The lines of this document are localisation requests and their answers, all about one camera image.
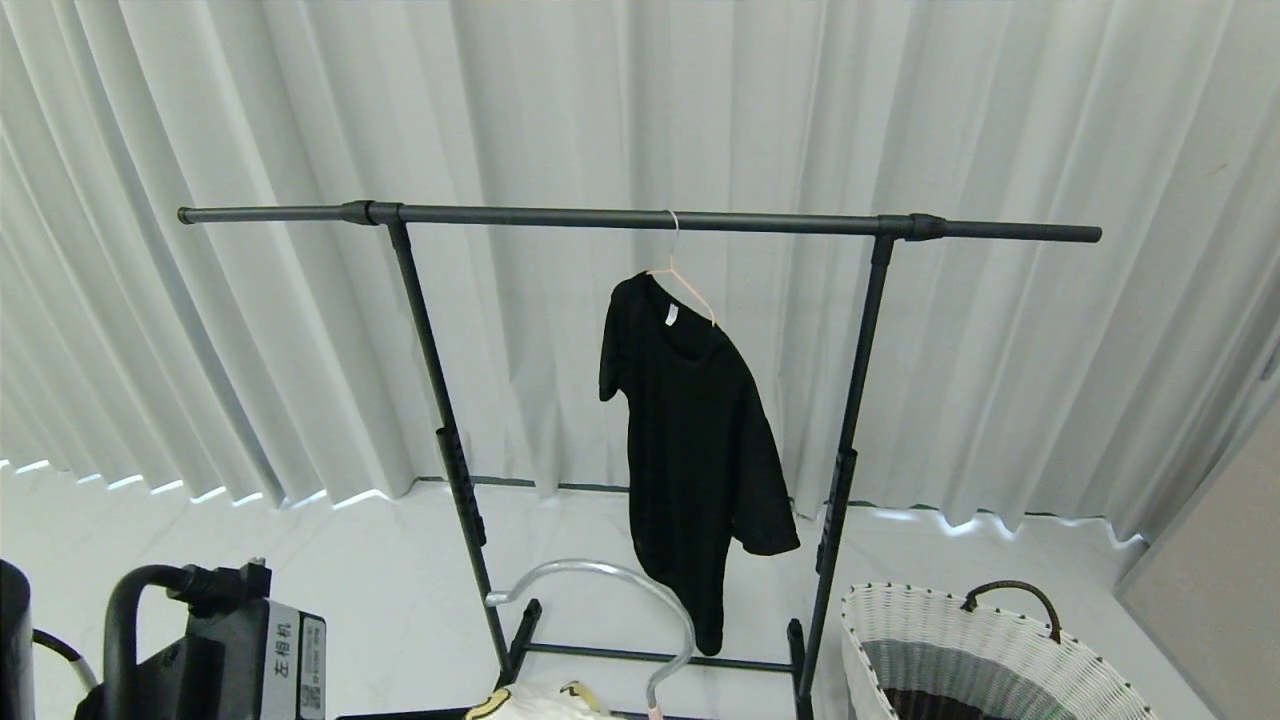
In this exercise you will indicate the white curtain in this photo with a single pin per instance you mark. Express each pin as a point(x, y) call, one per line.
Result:
point(300, 100)

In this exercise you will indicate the cream printed garment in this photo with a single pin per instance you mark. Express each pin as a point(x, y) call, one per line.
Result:
point(540, 702)

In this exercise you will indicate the pink clothes hanger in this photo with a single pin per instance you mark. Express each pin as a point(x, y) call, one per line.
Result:
point(673, 240)
point(600, 567)

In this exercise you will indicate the black T-shirt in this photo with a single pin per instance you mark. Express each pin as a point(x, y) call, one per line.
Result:
point(690, 450)

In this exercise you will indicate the white laundry basket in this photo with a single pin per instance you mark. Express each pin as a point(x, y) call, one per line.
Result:
point(950, 620)

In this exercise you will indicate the black clothes rack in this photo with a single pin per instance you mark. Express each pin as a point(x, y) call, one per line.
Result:
point(600, 217)

